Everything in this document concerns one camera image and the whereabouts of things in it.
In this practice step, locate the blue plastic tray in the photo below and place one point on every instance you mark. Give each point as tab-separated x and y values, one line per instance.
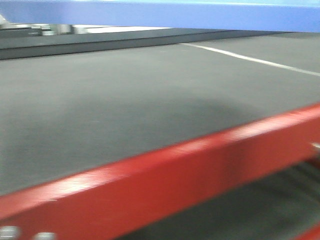
253	15

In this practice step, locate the red metal shelf beam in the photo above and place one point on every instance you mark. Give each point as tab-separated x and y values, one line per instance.
114	199

